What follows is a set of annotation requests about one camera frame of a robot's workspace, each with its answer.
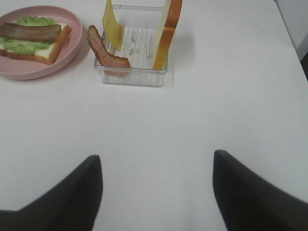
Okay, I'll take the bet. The bacon strip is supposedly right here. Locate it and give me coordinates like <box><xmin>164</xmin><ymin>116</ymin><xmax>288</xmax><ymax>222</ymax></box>
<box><xmin>87</xmin><ymin>25</ymin><xmax>130</xmax><ymax>68</ymax></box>
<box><xmin>0</xmin><ymin>23</ymin><xmax>62</xmax><ymax>42</ymax></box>

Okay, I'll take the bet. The clear right plastic tray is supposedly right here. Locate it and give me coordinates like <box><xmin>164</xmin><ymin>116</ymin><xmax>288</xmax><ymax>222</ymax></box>
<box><xmin>94</xmin><ymin>4</ymin><xmax>168</xmax><ymax>87</ymax></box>

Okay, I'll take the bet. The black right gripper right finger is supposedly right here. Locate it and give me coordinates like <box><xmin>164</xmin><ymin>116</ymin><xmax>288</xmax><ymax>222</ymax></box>
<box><xmin>213</xmin><ymin>150</ymin><xmax>308</xmax><ymax>231</ymax></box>

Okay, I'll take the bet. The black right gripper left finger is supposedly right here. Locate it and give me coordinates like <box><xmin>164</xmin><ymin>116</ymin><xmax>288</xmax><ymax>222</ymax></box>
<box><xmin>0</xmin><ymin>155</ymin><xmax>103</xmax><ymax>231</ymax></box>

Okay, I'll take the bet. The yellow cheese slice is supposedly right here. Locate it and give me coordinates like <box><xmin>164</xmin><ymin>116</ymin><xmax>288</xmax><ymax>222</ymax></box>
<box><xmin>103</xmin><ymin>0</ymin><xmax>123</xmax><ymax>51</ymax></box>

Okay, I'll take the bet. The green lettuce leaf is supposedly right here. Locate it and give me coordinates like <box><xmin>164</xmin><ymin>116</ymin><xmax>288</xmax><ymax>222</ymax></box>
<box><xmin>0</xmin><ymin>16</ymin><xmax>57</xmax><ymax>55</ymax></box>

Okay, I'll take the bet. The pink round plate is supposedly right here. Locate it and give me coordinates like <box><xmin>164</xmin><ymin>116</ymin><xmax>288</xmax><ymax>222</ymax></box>
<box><xmin>0</xmin><ymin>5</ymin><xmax>83</xmax><ymax>80</ymax></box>

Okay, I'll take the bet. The bread slice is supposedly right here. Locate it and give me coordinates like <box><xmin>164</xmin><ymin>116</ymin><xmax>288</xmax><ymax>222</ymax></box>
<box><xmin>0</xmin><ymin>22</ymin><xmax>71</xmax><ymax>65</ymax></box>
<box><xmin>152</xmin><ymin>0</ymin><xmax>182</xmax><ymax>70</ymax></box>

